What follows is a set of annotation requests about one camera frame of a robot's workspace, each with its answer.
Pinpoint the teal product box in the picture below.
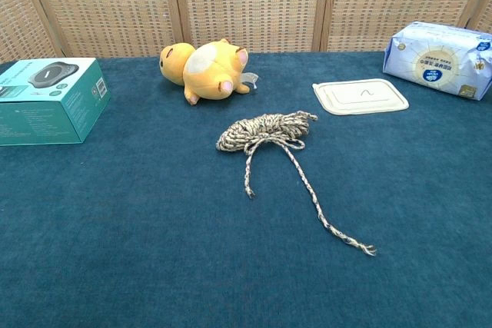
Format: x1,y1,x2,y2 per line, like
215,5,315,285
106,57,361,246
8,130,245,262
0,57,111,147

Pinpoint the white blue wet wipes pack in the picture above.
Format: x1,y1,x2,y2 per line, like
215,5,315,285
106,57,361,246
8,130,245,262
382,20,492,101

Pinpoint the beige brown twisted rope bundle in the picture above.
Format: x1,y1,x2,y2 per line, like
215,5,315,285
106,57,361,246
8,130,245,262
215,110,377,257

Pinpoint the beige plastic container lid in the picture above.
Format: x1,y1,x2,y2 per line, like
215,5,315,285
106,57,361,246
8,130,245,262
311,78,410,116

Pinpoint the yellow plush toy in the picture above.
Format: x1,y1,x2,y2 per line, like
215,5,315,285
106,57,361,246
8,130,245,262
159,38,259,106

